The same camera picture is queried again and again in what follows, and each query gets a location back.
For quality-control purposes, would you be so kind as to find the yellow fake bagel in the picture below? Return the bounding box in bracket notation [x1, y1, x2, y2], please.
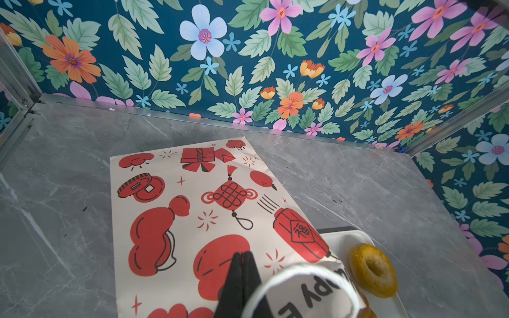
[348, 244, 398, 299]

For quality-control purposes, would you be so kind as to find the white rectangular tray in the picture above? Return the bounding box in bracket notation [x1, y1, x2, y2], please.
[318, 227, 408, 317]

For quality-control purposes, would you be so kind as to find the red white paper bag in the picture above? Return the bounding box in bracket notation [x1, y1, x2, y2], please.
[110, 138, 347, 317]

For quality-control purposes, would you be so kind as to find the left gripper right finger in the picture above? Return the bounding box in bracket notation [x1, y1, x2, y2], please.
[242, 251, 273, 318]

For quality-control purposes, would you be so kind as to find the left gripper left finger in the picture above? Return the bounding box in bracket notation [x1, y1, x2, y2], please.
[213, 253, 243, 318]

